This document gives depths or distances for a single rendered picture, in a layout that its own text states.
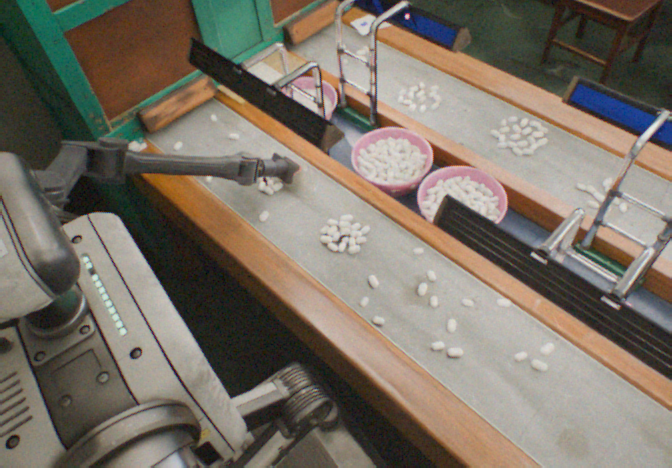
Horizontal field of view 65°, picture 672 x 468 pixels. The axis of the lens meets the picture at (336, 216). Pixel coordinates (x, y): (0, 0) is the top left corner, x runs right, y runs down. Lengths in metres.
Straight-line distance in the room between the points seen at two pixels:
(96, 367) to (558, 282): 0.84
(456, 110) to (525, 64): 1.61
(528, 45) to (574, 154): 1.89
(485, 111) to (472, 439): 1.15
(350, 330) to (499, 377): 0.38
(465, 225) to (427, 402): 0.43
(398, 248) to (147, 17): 1.08
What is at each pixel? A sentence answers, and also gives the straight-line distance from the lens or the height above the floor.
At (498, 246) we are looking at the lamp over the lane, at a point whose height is 1.08.
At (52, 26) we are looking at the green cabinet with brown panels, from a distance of 1.76.
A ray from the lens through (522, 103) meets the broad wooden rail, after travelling 2.02.
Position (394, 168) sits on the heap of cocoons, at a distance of 1.76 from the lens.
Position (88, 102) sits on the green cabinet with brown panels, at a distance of 1.89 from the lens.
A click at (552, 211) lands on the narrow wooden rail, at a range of 1.69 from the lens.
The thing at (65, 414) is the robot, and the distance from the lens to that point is 0.68.
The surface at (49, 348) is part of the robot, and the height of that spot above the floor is 1.46.
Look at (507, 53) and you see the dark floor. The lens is 3.62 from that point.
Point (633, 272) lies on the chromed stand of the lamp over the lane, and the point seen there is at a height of 1.12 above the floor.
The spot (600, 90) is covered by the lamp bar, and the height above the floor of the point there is 1.10.
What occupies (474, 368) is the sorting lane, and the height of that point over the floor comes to 0.74.
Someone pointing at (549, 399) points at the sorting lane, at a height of 0.74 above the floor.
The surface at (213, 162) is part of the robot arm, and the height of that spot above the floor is 0.99.
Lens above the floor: 2.01
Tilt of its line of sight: 51 degrees down
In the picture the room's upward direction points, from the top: 6 degrees counter-clockwise
